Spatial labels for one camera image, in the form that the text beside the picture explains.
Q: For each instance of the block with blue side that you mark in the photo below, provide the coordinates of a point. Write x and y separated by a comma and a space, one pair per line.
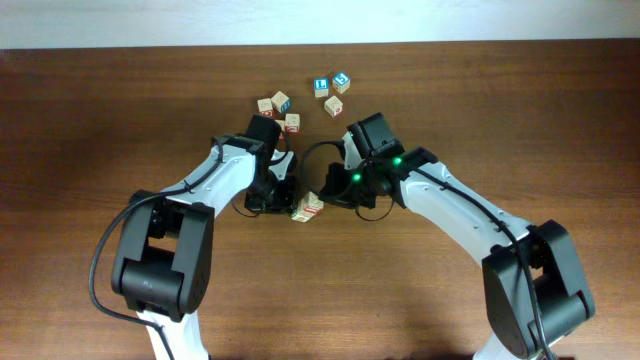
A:
280, 102

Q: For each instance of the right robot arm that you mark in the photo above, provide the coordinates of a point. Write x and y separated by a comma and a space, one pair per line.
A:
535, 288

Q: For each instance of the blue letter L block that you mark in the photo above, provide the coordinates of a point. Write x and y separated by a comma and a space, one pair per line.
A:
321, 87

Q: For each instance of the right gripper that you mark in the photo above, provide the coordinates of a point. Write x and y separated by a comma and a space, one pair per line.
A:
337, 186

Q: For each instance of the green B block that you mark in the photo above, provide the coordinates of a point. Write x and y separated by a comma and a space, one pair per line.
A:
302, 215

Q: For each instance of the blue number 5 block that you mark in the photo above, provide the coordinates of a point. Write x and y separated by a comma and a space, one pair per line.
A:
341, 82

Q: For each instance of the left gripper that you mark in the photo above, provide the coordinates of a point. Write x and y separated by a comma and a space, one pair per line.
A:
284, 201

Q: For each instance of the red C block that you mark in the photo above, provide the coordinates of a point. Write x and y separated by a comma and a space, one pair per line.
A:
265, 107

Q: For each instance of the red sided number block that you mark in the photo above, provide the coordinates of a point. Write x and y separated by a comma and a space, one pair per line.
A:
311, 204

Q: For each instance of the block with red side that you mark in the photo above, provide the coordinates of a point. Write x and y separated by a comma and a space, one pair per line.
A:
333, 106

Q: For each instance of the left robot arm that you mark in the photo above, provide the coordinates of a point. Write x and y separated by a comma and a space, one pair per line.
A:
163, 261

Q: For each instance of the red bottom butterfly block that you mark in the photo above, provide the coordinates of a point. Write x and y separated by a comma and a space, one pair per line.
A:
282, 133

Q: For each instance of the small red edged block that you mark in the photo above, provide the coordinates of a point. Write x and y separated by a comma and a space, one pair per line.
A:
292, 123

